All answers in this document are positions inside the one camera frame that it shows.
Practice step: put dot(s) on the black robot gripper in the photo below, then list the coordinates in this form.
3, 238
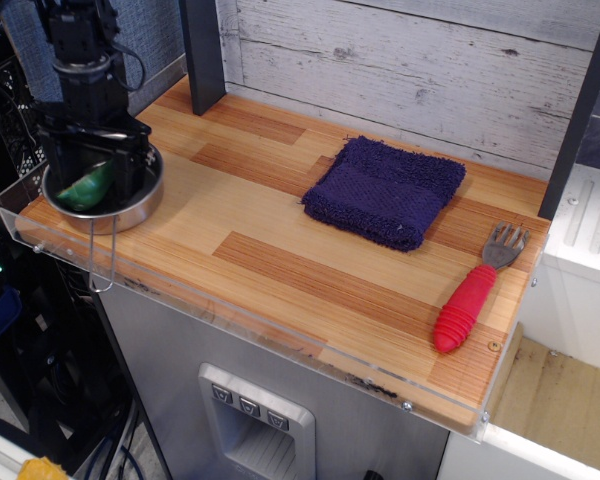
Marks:
91, 118

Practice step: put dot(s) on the green toy avocado half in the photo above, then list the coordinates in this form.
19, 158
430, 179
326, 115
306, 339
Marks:
86, 192

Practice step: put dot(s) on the stainless steel pot with handle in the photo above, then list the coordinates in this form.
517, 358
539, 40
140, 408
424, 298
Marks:
111, 217

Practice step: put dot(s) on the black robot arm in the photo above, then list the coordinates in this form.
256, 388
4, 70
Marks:
82, 31

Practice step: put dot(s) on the black storage crate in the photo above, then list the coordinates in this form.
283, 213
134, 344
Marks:
20, 149

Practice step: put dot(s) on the clear acrylic table edge guard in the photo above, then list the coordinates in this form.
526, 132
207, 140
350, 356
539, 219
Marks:
230, 245

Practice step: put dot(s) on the stainless steel toy fridge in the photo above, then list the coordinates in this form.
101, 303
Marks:
224, 402

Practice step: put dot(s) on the purple folded towel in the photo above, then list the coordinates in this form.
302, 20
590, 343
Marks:
384, 194

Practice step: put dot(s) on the yellow and black object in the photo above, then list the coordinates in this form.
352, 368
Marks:
41, 469

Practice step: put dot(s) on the white toy sink unit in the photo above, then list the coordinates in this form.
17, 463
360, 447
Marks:
547, 421

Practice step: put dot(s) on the dark grey left post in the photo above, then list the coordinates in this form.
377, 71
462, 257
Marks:
203, 52

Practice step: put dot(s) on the dark grey post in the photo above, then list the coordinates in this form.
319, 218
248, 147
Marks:
203, 52
574, 135

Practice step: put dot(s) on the fork with red handle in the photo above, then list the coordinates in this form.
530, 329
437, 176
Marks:
460, 313

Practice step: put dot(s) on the dark grey right post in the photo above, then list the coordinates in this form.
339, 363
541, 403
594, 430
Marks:
574, 135

